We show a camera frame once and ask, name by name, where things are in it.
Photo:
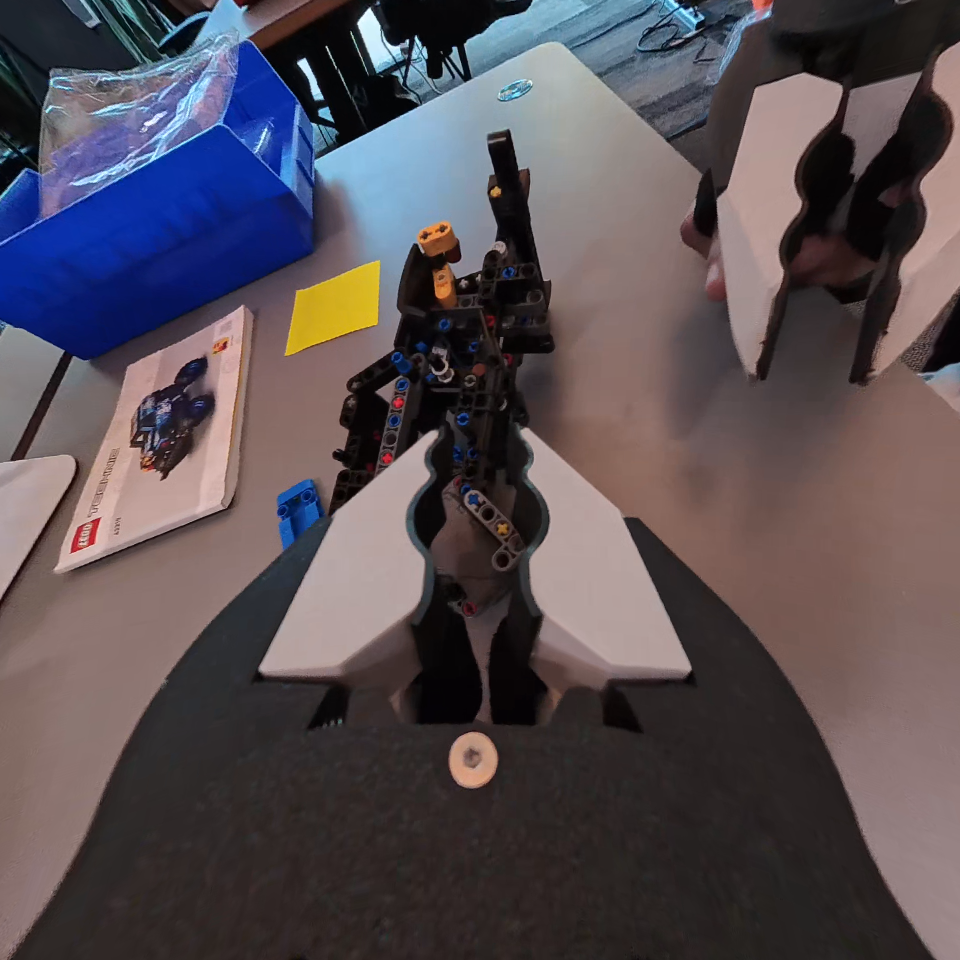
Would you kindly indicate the brown wooden desk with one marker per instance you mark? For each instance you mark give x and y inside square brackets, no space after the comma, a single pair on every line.
[307,19]

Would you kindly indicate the black office chair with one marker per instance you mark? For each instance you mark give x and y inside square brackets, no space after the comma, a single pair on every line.
[450,34]

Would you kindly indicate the lego instruction booklet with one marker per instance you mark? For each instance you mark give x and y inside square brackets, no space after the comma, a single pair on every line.
[150,465]

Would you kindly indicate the clear plastic bag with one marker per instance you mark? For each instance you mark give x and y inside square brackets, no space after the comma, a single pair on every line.
[127,127]

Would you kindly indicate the dark blue chair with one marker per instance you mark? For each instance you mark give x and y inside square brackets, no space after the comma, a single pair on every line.
[176,34]

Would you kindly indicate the person's light blue clothing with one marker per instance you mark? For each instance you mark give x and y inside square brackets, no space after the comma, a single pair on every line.
[946,390]

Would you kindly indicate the person's right hand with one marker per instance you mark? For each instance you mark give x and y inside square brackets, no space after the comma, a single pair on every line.
[705,255]

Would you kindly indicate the black lego vehicle chassis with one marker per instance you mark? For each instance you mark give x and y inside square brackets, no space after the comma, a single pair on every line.
[480,360]

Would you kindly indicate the blue plastic bin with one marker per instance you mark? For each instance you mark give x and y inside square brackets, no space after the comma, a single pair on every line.
[150,247]

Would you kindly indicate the yellow sticky note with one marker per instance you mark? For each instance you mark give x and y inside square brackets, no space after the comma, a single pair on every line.
[334,307]

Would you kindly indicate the blue lego piece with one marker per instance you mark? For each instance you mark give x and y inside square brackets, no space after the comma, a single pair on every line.
[300,514]

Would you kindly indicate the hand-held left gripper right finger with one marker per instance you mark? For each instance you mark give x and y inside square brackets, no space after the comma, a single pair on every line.
[600,600]

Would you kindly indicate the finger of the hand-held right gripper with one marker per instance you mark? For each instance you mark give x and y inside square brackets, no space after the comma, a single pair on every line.
[765,195]
[937,225]

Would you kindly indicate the round blue table sticker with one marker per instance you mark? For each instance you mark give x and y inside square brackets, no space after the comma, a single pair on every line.
[514,91]

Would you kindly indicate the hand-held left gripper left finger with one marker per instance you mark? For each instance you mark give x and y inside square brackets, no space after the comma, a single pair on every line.
[352,600]

